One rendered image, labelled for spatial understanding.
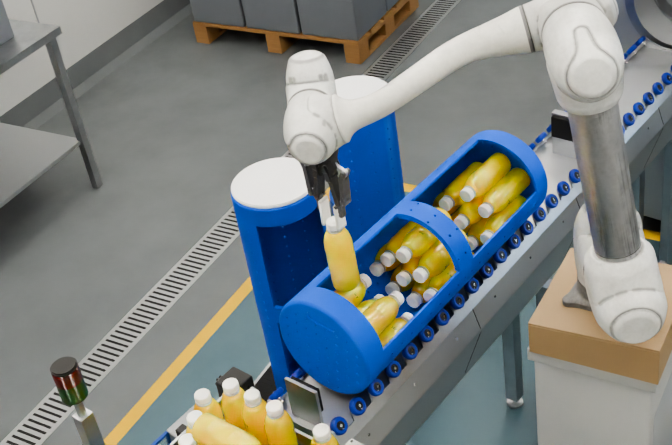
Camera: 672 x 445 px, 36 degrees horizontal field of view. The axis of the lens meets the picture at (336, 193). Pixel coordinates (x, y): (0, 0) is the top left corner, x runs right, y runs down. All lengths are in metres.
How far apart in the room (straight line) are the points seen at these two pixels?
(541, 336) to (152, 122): 3.77
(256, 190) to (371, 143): 0.57
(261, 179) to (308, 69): 1.20
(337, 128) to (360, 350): 0.63
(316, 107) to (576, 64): 0.51
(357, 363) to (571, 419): 0.61
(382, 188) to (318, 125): 1.76
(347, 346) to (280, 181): 0.94
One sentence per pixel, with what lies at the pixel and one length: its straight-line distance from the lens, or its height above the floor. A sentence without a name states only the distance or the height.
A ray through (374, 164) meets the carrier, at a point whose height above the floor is 0.82.
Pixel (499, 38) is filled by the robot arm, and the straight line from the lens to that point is 2.18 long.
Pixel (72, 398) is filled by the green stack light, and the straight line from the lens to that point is 2.53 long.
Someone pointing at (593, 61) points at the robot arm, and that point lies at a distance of 1.97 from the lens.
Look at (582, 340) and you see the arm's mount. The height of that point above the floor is 1.08.
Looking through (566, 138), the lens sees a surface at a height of 1.01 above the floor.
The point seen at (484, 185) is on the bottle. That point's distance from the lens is 2.95.
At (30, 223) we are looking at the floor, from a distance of 5.43.
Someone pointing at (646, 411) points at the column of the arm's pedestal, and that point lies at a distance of 2.69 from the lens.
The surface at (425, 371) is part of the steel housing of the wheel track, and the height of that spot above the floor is 0.88.
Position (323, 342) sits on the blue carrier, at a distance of 2.56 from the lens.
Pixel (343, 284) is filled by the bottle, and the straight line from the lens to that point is 2.52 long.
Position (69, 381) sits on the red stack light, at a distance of 2.49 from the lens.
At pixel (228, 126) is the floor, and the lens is 5.78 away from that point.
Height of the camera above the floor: 2.83
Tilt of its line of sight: 34 degrees down
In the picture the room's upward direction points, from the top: 9 degrees counter-clockwise
